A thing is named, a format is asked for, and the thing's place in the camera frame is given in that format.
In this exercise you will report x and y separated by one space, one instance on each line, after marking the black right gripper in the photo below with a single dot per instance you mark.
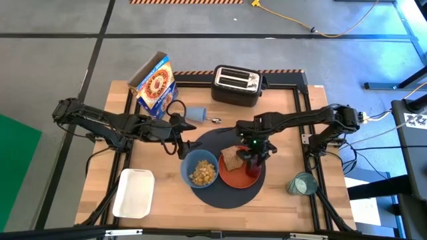
257 145

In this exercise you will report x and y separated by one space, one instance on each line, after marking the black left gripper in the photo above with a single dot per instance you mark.
160 128

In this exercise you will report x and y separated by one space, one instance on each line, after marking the dark red apple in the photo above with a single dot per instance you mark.
254 172

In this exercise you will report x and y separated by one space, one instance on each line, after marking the small blue plastic cup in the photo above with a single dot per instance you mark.
197 114

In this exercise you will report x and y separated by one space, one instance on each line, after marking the brown toast slice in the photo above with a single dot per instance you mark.
230 158

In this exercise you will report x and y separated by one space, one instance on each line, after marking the silver metal spoon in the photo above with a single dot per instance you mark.
217 120

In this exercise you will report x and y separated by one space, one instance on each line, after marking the green glass cup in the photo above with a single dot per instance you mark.
302 184

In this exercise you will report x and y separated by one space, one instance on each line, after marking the honey bunches cereal box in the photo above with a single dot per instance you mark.
156 86

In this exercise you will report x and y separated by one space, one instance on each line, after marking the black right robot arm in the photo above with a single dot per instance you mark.
307 116

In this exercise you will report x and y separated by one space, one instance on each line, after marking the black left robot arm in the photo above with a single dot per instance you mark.
100 121

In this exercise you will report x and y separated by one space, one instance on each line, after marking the orange plate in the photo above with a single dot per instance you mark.
238 180

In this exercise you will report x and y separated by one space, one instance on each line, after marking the dark round woven placemat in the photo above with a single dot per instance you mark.
213 140

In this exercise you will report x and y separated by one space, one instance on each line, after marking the blue bowl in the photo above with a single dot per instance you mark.
188 163

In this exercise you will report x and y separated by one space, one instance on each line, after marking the golden cereal flakes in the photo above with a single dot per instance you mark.
203 173

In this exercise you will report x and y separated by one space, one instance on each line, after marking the black two-slot toaster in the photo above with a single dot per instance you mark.
233 96

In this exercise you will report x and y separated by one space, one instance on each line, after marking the white rectangular tray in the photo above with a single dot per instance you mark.
133 193

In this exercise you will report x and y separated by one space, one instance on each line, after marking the white power strip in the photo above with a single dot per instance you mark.
366 117

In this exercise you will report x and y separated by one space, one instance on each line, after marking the orange black hazard floor tape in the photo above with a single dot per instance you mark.
183 1

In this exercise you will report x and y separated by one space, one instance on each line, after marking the black cart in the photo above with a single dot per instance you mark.
413 150

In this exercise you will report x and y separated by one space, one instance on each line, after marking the white black marker tag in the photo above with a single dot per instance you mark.
415 120

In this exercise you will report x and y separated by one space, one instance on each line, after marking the black crossbar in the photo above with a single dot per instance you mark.
50 233

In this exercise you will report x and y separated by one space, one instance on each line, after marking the green board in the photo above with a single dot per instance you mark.
16 166

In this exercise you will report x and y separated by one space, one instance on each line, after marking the black aluminium table frame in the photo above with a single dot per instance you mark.
302 89

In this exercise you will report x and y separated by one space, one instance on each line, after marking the dark blue metal floor frame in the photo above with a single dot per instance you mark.
380 85

